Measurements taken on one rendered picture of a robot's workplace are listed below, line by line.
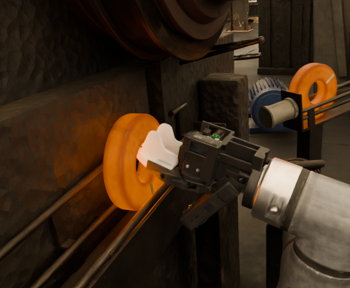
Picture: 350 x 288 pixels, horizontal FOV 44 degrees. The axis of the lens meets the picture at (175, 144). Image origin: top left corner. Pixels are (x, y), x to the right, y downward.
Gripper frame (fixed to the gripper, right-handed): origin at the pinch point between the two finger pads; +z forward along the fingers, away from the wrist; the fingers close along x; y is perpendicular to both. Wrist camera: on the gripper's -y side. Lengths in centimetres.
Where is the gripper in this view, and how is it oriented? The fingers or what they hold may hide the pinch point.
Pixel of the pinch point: (136, 150)
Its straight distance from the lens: 68.2
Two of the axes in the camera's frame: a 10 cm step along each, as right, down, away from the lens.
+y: 1.7, -8.8, -4.5
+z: -8.9, -3.4, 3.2
